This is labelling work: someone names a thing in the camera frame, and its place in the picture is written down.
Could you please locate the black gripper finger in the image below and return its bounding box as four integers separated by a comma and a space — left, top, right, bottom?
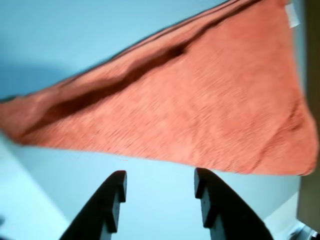
59, 169, 128, 240
194, 167, 273, 240

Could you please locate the brown cardboard monitor box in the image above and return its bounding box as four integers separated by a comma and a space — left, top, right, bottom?
296, 0, 320, 226

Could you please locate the white towel label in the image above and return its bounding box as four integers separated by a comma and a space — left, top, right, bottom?
284, 2, 301, 29

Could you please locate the orange terry towel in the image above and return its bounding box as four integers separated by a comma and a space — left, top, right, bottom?
0, 0, 319, 177

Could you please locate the grey table mat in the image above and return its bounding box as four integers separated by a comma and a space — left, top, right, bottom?
0, 0, 308, 240

